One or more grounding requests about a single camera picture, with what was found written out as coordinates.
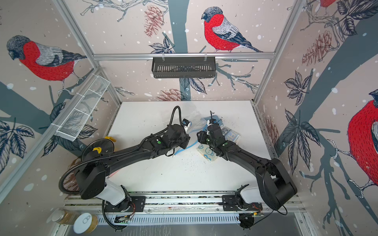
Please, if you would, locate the clear vacuum bag blue zipper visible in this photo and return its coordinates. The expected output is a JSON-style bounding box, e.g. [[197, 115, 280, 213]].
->
[[174, 113, 207, 156]]

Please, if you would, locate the cream towel blue bunny print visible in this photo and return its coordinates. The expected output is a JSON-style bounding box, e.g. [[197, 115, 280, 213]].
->
[[196, 144, 218, 162]]

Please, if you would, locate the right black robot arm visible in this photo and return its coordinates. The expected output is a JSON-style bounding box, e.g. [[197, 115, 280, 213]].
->
[[197, 124, 297, 210]]

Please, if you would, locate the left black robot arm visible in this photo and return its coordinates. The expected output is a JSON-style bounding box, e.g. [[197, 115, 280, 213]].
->
[[74, 121, 191, 211]]

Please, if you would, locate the grey patterned folded towel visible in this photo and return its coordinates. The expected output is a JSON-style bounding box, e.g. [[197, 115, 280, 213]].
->
[[221, 125, 241, 144]]

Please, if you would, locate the yellow pot black lid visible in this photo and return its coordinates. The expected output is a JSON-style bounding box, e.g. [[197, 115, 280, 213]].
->
[[81, 136, 116, 162]]

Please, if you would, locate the glass jar with metal lid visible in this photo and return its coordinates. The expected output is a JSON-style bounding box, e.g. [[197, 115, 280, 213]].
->
[[46, 208, 80, 225]]

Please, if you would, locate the black hanging wire basket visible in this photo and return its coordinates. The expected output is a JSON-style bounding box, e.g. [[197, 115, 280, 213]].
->
[[152, 57, 216, 79]]

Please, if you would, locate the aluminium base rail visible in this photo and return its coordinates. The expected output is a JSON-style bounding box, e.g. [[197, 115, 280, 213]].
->
[[63, 191, 306, 226]]

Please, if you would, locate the white mesh wall shelf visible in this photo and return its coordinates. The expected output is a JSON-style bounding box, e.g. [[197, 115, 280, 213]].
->
[[55, 75, 110, 141]]

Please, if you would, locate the black corrugated cable conduit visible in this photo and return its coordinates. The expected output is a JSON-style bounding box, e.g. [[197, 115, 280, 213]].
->
[[58, 105, 183, 195]]

